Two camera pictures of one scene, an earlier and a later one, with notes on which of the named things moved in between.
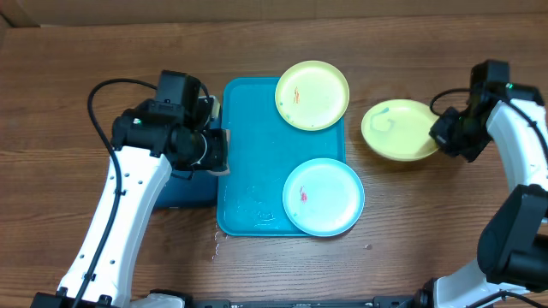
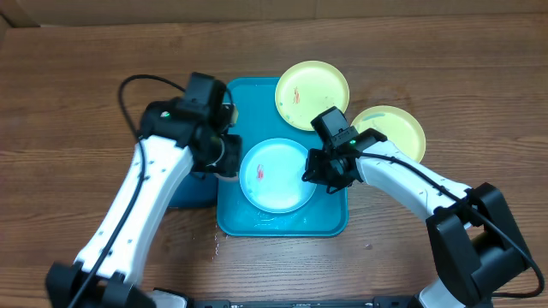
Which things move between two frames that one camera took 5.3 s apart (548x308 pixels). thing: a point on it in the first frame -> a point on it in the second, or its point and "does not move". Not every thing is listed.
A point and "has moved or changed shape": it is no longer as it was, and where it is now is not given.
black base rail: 394,301 does not move
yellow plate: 399,130 has moved or changed shape
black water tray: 193,189 does not move
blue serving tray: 264,151 does not move
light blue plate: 324,197 -> 271,175
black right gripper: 442,133 -> 319,169
